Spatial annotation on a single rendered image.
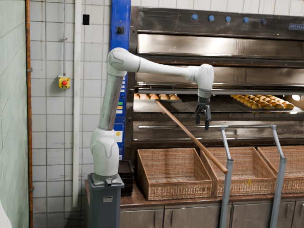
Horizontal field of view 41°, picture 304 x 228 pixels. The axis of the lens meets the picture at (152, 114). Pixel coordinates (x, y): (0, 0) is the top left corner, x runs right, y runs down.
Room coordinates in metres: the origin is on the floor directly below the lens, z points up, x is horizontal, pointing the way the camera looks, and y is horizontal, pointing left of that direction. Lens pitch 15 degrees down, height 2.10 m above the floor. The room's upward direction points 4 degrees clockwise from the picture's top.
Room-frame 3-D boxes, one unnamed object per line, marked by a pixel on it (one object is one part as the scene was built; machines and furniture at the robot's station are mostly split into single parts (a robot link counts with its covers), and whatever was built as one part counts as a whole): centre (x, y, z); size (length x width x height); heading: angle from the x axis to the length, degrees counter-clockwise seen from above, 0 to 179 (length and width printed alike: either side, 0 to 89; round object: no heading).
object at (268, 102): (4.28, -1.16, 1.21); 0.61 x 0.48 x 0.06; 14
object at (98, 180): (2.43, 0.27, 1.03); 0.22 x 0.18 x 0.06; 18
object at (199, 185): (3.31, -0.21, 0.72); 0.56 x 0.49 x 0.28; 105
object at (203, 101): (2.66, -0.34, 1.50); 0.08 x 0.07 x 0.09; 21
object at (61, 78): (3.30, 0.74, 1.46); 0.10 x 0.07 x 0.10; 104
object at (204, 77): (2.67, -0.33, 1.68); 0.13 x 0.11 x 0.16; 16
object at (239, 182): (3.46, -0.80, 0.72); 0.56 x 0.49 x 0.28; 104
